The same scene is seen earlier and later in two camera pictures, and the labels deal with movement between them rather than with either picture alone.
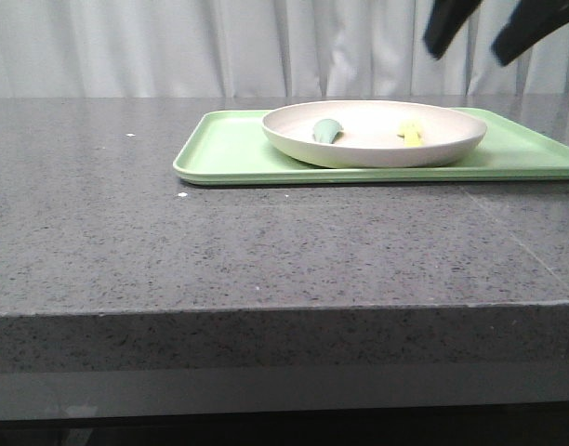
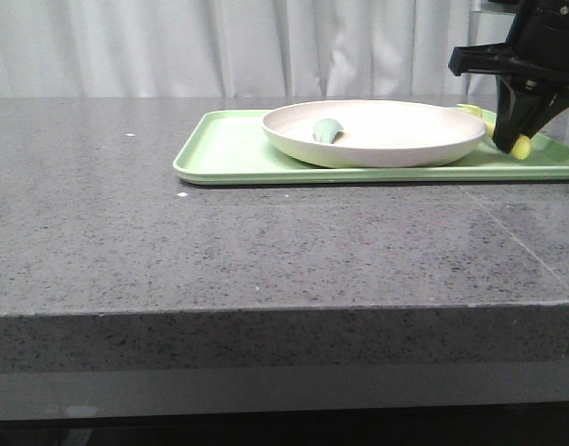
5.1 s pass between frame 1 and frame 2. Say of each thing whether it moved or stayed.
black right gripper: moved
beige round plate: stayed
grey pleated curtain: stayed
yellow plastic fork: moved
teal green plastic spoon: stayed
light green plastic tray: stayed
